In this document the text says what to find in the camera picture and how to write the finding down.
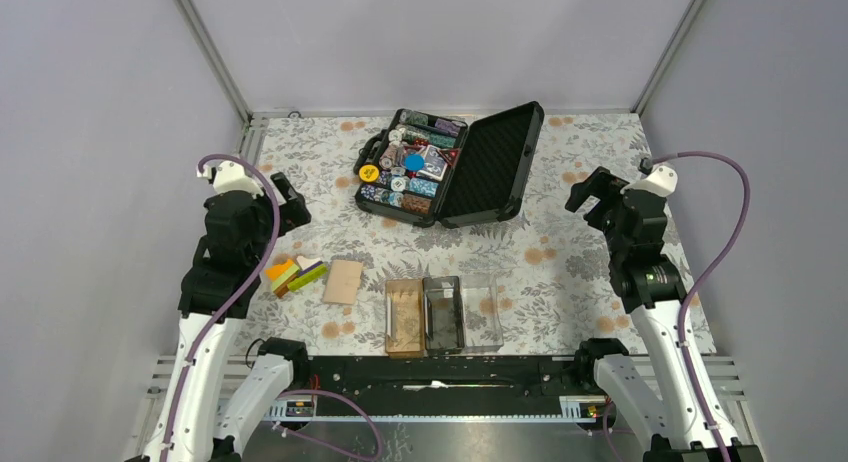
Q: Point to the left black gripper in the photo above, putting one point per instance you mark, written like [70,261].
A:
[293,212]

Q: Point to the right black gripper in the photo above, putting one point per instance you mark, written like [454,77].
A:
[602,185]

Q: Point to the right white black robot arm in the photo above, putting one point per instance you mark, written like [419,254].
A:
[681,418]

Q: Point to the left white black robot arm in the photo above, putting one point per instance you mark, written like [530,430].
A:
[244,218]

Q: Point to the amber transparent card holder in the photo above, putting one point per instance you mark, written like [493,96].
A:
[405,333]

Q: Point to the blue playing card deck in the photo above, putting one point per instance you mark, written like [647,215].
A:
[434,165]

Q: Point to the smoky black card holder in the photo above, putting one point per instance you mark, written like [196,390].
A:
[444,324]

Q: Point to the clear transparent card holder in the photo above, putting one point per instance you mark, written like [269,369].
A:
[482,328]

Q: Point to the colourful sticky note stack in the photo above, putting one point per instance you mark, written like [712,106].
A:
[294,274]

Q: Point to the floral patterned table mat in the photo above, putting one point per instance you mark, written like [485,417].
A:
[550,267]

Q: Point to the yellow round poker chip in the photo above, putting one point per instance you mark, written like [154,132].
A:
[369,173]

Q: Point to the blue round poker chip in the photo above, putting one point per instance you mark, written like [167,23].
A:
[414,162]

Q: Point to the black poker chip case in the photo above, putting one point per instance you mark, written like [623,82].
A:
[489,162]

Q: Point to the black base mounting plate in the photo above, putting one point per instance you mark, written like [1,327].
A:
[528,386]

